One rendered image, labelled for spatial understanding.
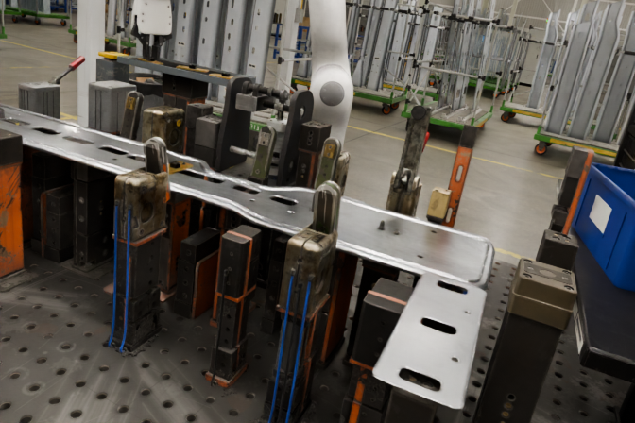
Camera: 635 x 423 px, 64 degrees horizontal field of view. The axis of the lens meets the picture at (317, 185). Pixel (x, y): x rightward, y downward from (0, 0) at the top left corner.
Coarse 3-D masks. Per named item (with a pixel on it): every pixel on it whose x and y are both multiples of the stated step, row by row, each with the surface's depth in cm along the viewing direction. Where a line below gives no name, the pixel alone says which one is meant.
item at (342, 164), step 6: (342, 156) 114; (348, 156) 117; (318, 162) 114; (336, 162) 112; (342, 162) 113; (348, 162) 117; (336, 168) 112; (342, 168) 115; (348, 168) 119; (336, 174) 113; (342, 174) 116; (336, 180) 113; (342, 180) 119; (342, 186) 118; (342, 192) 119
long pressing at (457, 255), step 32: (32, 128) 123; (64, 128) 126; (96, 160) 108; (128, 160) 111; (192, 160) 117; (192, 192) 99; (224, 192) 101; (288, 192) 107; (256, 224) 91; (288, 224) 91; (352, 224) 95; (416, 224) 100; (384, 256) 85; (416, 256) 86; (448, 256) 88; (480, 256) 90; (480, 288) 80
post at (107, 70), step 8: (96, 64) 150; (104, 64) 149; (112, 64) 148; (120, 64) 150; (96, 72) 151; (104, 72) 150; (112, 72) 148; (120, 72) 151; (128, 72) 153; (96, 80) 151; (104, 80) 150; (120, 80) 152; (128, 80) 154
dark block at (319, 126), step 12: (300, 132) 117; (312, 132) 117; (324, 132) 117; (300, 144) 117; (312, 144) 116; (300, 156) 118; (312, 156) 117; (300, 168) 119; (312, 168) 118; (300, 180) 120; (312, 180) 119
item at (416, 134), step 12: (420, 108) 99; (432, 108) 103; (420, 120) 103; (408, 132) 103; (420, 132) 103; (408, 144) 105; (420, 144) 103; (408, 156) 105; (408, 168) 105; (396, 180) 105
